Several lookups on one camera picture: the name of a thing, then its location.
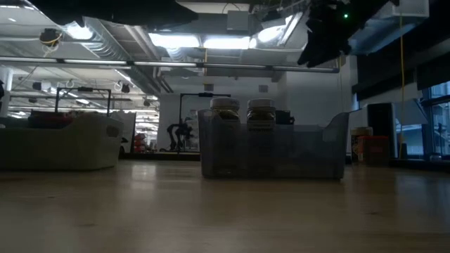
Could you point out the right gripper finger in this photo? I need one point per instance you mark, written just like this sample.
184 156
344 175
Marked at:
321 51

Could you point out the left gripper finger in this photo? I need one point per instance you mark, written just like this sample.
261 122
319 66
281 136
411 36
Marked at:
172 10

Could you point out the white-lid spice jar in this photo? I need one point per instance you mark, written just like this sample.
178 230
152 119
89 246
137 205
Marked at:
261 104
225 103

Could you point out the red-lid spice tin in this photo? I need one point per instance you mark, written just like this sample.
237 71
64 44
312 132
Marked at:
374 149

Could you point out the black background robot arm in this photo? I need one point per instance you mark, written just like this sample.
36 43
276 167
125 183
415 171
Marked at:
179 131

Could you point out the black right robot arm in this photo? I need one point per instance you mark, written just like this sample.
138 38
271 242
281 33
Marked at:
372 8

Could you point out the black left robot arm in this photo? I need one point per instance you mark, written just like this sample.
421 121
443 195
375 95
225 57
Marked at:
56 8

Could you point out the bright ceiling light panel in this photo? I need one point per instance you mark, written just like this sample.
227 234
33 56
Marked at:
225 43
174 40

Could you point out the long horizontal ceiling pipe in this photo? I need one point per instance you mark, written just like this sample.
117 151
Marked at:
168 64

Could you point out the grey ceiling box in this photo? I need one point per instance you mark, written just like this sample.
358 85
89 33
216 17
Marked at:
239 20

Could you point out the black box device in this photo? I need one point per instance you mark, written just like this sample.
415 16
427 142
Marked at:
285 117

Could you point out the tall black cabinet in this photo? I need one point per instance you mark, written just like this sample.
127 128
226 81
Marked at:
381 119

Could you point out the smoked translucent plastic bin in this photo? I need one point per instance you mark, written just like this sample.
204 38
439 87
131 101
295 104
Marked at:
299 154

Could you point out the white standing panel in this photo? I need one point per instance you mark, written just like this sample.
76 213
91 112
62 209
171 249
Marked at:
129 130

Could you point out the red background objects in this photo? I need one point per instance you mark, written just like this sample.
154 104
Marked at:
140 142

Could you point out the white room column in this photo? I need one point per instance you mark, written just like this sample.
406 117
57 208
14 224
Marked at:
6 91

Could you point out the room window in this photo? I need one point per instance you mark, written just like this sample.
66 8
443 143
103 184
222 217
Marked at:
441 123

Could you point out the light grey plastic bin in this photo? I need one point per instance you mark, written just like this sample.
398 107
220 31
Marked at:
59 151

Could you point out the ribbed ceiling air duct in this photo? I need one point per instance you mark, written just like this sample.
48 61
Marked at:
105 45

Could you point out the large rectangular air duct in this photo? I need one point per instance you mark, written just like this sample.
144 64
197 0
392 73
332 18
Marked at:
393 31

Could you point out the grey wall vent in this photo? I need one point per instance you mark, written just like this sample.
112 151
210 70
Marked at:
263 88
208 87

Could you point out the black camera stand frame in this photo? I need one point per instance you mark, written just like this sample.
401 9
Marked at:
205 94
84 89

